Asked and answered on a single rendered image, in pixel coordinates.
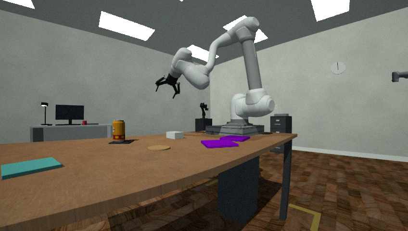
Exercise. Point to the teal flat rectangular slab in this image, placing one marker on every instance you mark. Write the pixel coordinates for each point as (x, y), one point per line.
(28, 167)

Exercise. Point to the yellow drink can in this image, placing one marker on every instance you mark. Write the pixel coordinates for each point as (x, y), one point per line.
(118, 130)

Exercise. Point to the purple flat square tile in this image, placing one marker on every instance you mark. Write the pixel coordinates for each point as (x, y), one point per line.
(219, 143)
(235, 138)

